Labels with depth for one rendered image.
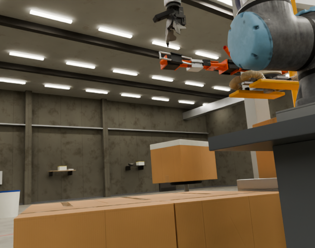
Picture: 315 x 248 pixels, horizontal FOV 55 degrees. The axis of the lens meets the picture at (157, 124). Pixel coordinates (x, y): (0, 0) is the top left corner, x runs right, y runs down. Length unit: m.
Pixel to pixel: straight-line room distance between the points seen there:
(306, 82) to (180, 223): 0.73
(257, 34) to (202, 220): 0.82
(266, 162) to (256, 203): 0.51
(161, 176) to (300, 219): 2.30
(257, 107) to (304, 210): 2.22
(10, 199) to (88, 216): 7.83
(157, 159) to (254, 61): 2.39
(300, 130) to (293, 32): 0.27
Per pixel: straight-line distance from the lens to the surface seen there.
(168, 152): 3.03
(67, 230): 1.21
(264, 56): 0.84
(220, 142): 0.87
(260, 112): 3.05
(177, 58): 1.55
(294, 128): 0.74
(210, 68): 1.69
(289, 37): 0.86
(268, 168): 1.94
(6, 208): 9.03
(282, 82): 1.76
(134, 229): 1.25
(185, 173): 2.96
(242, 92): 1.82
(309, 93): 0.92
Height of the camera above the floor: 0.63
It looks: 11 degrees up
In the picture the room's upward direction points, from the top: 4 degrees counter-clockwise
